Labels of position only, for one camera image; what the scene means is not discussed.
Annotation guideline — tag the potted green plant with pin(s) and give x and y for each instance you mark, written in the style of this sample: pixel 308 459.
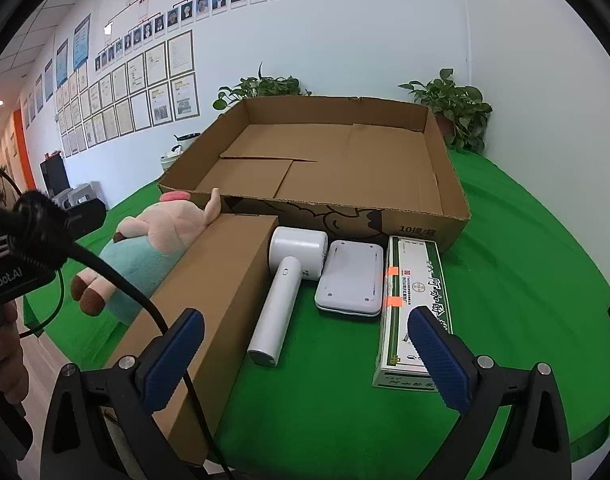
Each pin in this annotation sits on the potted green plant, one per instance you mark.
pixel 455 105
pixel 265 87

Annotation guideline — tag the leaf print paper cup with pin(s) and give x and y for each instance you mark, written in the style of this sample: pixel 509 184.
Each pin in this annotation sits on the leaf print paper cup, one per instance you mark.
pixel 166 162

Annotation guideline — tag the green and white medicine box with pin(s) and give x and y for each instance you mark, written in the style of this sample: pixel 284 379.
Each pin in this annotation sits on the green and white medicine box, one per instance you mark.
pixel 410 280

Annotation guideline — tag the black cabinet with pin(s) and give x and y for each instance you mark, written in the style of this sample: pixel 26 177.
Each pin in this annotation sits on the black cabinet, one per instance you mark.
pixel 54 175

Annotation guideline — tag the white hair dryer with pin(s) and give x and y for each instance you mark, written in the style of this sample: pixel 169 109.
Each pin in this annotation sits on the white hair dryer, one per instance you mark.
pixel 280 300

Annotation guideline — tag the white flat electronic scale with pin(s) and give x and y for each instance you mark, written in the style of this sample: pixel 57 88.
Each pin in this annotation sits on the white flat electronic scale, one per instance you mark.
pixel 350 275

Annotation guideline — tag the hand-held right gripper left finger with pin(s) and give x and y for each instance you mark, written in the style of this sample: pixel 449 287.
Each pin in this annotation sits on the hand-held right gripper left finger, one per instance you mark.
pixel 172 360

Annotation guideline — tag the row of wall portrait photos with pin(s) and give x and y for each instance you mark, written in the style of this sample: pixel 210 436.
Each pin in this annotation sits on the row of wall portrait photos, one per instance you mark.
pixel 205 5

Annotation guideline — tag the large cardboard tray box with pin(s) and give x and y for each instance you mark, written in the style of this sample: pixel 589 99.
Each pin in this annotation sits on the large cardboard tray box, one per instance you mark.
pixel 335 170

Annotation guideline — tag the blue wall poster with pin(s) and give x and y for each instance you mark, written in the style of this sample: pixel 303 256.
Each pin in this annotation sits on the blue wall poster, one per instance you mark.
pixel 82 42
pixel 62 62

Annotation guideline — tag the white mug with black lid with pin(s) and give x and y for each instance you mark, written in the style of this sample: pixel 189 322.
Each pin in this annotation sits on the white mug with black lid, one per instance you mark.
pixel 185 141

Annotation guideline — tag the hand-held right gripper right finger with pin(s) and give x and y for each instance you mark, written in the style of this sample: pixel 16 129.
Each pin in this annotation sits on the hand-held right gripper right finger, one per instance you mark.
pixel 437 355

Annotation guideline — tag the green tablecloth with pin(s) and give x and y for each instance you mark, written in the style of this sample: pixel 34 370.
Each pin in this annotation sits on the green tablecloth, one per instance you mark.
pixel 510 260

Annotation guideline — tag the person's left hand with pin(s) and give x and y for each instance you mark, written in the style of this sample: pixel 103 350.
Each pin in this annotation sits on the person's left hand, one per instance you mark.
pixel 7 360

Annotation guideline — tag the long brown cardboard box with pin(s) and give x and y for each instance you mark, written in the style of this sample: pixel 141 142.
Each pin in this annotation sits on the long brown cardboard box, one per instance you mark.
pixel 220 290

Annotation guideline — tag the grey plastic stools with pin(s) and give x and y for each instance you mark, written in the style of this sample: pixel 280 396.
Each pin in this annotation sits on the grey plastic stools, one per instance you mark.
pixel 85 192

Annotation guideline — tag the group of framed wall certificates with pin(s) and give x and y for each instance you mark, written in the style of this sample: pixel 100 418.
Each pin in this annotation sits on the group of framed wall certificates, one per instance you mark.
pixel 140 95

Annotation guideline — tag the pink plush pig toy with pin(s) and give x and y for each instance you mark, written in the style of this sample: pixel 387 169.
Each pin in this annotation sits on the pink plush pig toy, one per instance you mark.
pixel 155 230

